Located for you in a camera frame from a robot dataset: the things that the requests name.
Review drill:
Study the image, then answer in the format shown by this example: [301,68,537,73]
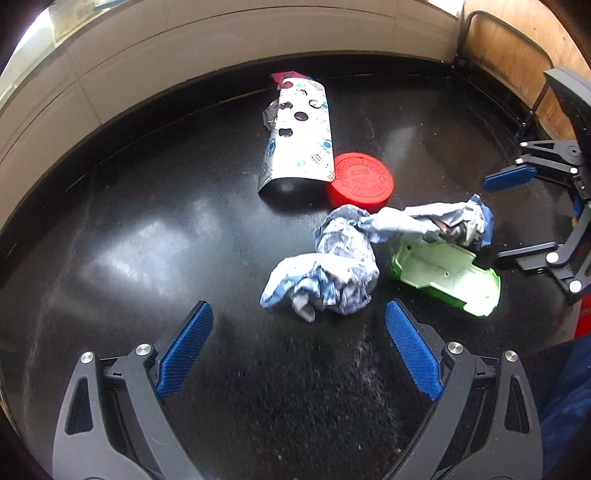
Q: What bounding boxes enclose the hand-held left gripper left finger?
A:
[53,301,214,480]

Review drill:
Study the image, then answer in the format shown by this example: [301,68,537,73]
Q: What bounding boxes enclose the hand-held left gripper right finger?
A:
[385,299,543,480]

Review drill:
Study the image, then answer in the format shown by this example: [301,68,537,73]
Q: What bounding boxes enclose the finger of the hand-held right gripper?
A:
[483,138,591,199]
[495,203,591,305]

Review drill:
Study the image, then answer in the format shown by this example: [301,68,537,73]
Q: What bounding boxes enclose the green and white plastic shell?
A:
[390,240,502,317]

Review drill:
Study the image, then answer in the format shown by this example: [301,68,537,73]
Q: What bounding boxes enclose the blue white wrapper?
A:
[259,195,496,324]

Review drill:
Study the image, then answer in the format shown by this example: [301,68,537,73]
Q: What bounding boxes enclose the red plastic object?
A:
[575,295,591,337]

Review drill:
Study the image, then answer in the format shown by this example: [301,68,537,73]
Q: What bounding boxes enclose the large wooden cutting board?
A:
[462,0,591,139]

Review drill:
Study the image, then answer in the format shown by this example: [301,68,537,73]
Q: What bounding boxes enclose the blue pants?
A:
[538,335,591,480]

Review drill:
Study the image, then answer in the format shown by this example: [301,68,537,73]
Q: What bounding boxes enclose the red round lid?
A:
[326,152,393,208]

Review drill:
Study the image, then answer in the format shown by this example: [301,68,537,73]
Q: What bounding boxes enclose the white spotted packet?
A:
[257,78,337,206]

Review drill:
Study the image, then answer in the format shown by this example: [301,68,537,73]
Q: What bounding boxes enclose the red and blue wrapper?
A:
[270,71,315,90]

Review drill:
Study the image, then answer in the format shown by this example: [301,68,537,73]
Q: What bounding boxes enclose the small crumpled grey wrapper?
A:
[262,102,280,134]

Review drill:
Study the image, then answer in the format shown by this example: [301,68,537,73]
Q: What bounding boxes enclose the black wire rack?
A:
[455,11,555,130]

